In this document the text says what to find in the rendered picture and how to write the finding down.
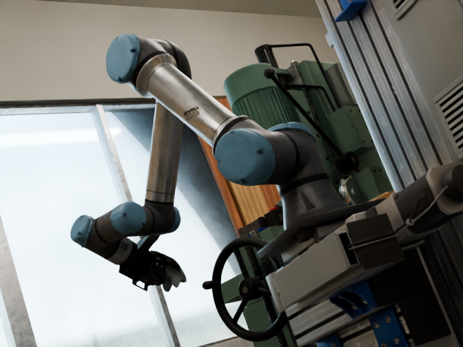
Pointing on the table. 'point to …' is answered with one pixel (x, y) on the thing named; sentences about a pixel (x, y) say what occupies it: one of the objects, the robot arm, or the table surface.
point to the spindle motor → (257, 96)
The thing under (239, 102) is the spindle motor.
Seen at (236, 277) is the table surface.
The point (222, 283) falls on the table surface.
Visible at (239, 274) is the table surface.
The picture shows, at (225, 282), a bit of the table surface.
